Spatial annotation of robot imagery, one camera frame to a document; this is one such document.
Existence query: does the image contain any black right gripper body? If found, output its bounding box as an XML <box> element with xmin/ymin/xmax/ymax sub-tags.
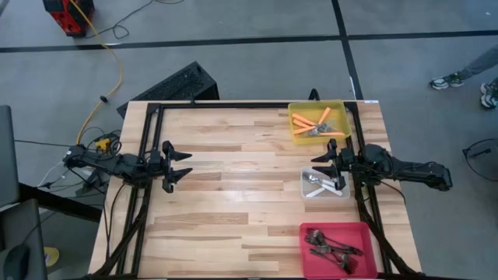
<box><xmin>328</xmin><ymin>138</ymin><xmax>366</xmax><ymax>191</ymax></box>

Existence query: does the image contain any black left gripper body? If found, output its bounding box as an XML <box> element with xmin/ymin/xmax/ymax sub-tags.
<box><xmin>146</xmin><ymin>139</ymin><xmax>177</xmax><ymax>194</ymax></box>

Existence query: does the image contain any clear plastic bin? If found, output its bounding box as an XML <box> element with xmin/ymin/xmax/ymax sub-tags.
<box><xmin>299</xmin><ymin>166</ymin><xmax>351</xmax><ymax>201</ymax></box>

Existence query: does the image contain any yellow plastic bin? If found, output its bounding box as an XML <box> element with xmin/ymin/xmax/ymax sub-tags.
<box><xmin>287</xmin><ymin>99</ymin><xmax>353</xmax><ymax>145</ymax></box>

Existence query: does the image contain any black perforated metal box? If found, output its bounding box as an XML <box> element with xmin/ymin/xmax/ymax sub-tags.
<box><xmin>116</xmin><ymin>61</ymin><xmax>221</xmax><ymax>119</ymax></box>

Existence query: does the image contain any red plastic bin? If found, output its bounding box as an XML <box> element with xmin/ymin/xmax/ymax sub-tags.
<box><xmin>298</xmin><ymin>221</ymin><xmax>379</xmax><ymax>280</ymax></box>

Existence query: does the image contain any black base beam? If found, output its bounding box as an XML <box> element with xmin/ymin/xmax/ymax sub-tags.
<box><xmin>17</xmin><ymin>181</ymin><xmax>103</xmax><ymax>224</ymax></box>

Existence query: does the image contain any yellow round object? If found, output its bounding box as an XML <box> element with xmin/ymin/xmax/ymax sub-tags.
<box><xmin>44</xmin><ymin>246</ymin><xmax>61</xmax><ymax>268</ymax></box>

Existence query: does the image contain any dark grey side desk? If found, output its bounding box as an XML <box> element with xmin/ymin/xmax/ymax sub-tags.
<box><xmin>0</xmin><ymin>198</ymin><xmax>48</xmax><ymax>280</ymax></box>

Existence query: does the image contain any dark grey monitor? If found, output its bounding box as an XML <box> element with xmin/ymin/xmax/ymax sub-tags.
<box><xmin>0</xmin><ymin>104</ymin><xmax>20</xmax><ymax>209</ymax></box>

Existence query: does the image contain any person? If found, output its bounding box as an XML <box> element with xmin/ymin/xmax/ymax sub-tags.
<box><xmin>430</xmin><ymin>44</ymin><xmax>498</xmax><ymax>110</ymax></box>

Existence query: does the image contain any black computer mouse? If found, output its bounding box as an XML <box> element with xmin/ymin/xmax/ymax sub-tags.
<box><xmin>2</xmin><ymin>244</ymin><xmax>31</xmax><ymax>280</ymax></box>

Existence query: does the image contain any red black equipment case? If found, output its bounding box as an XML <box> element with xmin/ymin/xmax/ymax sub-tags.
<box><xmin>41</xmin><ymin>0</ymin><xmax>96</xmax><ymax>39</ymax></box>

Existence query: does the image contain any black aluminium table frame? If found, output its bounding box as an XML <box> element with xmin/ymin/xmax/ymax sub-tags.
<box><xmin>88</xmin><ymin>99</ymin><xmax>423</xmax><ymax>280</ymax></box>

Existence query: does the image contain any yellow extension cable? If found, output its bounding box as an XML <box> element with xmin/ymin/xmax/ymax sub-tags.
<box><xmin>68</xmin><ymin>0</ymin><xmax>124</xmax><ymax>152</ymax></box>

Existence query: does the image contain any white cable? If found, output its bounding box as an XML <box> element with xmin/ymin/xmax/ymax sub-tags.
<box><xmin>37</xmin><ymin>161</ymin><xmax>79</xmax><ymax>190</ymax></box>

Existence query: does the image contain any black looped floor cable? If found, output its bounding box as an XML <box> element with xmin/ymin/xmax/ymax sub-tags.
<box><xmin>461</xmin><ymin>137</ymin><xmax>498</xmax><ymax>200</ymax></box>

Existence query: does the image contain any thin black floor cable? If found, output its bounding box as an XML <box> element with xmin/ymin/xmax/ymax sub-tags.
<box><xmin>83</xmin><ymin>0</ymin><xmax>186</xmax><ymax>40</ymax></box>

